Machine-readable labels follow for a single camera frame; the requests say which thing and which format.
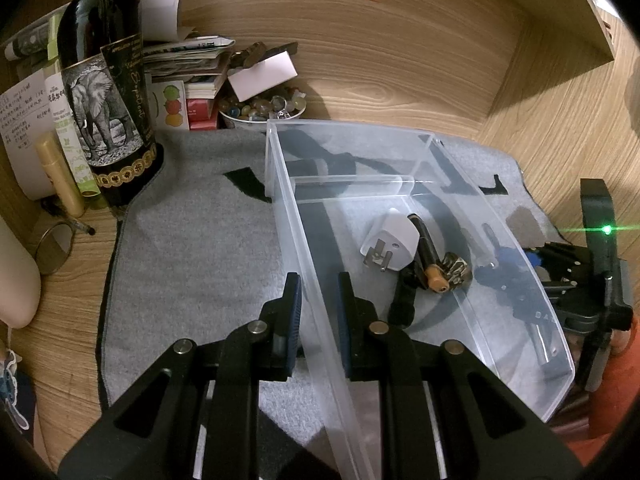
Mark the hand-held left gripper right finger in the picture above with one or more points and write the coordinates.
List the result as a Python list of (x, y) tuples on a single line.
[(346, 320)]

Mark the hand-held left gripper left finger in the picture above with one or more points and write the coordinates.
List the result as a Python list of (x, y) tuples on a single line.
[(295, 320)]

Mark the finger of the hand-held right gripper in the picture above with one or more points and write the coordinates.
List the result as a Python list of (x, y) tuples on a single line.
[(537, 320), (555, 260)]

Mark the black oblong fob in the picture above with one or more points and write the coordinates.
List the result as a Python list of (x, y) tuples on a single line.
[(402, 300)]

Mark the patterned small clip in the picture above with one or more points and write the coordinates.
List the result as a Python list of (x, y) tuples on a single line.
[(457, 271)]

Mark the white plug adapter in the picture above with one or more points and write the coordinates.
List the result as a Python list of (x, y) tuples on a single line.
[(395, 232)]

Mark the clear plastic organizer box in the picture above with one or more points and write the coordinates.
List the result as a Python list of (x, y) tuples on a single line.
[(380, 185)]

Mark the person's right hand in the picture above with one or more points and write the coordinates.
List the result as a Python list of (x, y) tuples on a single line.
[(622, 400)]

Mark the grey printed mat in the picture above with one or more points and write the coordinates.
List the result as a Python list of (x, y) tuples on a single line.
[(200, 240)]

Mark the bowl of beads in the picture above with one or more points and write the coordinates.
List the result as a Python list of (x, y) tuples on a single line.
[(260, 110)]

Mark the black pen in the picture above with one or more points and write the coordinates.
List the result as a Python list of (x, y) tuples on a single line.
[(70, 220)]

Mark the pale blank card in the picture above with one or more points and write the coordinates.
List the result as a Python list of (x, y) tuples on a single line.
[(260, 76)]

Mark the wooden shelf board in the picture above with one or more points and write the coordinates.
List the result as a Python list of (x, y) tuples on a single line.
[(595, 15)]

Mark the fruit print box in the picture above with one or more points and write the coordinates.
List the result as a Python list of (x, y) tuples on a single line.
[(170, 105)]

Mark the round metal mirror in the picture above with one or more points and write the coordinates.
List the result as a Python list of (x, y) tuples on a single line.
[(55, 250)]

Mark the yellow tube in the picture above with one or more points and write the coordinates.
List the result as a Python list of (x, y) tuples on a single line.
[(60, 175)]

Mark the cream plastic bottle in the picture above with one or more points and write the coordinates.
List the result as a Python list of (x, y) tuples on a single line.
[(17, 280)]

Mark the stack of papers and booklets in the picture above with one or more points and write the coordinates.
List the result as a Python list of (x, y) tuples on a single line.
[(195, 55)]

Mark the green white carton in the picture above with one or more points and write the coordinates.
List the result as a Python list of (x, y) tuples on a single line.
[(70, 140)]

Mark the white blue cloth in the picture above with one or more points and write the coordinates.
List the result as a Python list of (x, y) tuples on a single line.
[(12, 390)]

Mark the white handwritten note paper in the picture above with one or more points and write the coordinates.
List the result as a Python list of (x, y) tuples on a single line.
[(27, 125)]

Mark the dark wine bottle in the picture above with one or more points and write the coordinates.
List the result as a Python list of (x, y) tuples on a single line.
[(100, 35)]

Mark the rolled newspaper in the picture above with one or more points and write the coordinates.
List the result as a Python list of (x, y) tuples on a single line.
[(30, 40)]

